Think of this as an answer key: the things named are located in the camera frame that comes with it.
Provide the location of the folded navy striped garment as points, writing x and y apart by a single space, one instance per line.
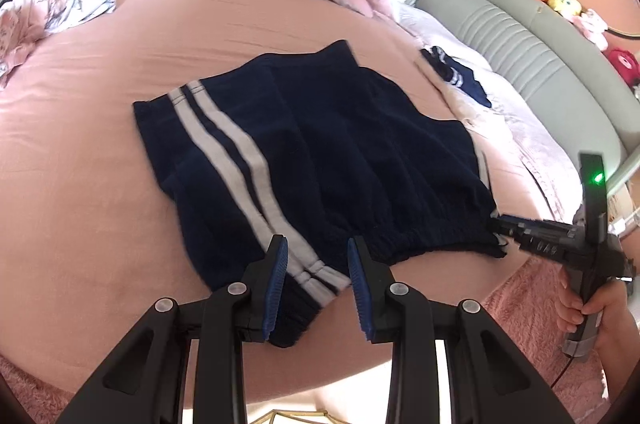
456 74

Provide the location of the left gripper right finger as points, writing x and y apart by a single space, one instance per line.
490 379

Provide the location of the pink white plush toy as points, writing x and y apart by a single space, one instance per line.
593 27

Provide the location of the floral pink crumpled garment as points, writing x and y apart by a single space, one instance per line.
24 23

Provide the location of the navy shorts with white stripes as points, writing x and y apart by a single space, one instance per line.
320 150

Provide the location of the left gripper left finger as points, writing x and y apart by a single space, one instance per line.
143 378

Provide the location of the person's right hand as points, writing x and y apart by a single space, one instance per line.
618 343

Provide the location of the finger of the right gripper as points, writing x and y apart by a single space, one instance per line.
506 231
510 221

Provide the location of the pink bed sheet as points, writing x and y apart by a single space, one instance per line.
88 240

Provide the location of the white quilted blanket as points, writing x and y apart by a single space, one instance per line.
509 122

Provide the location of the yellow plush toy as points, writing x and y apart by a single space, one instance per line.
568 9

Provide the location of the grey-green padded headboard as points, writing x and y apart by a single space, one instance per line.
564 79

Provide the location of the red plush toy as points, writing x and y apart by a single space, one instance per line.
625 64

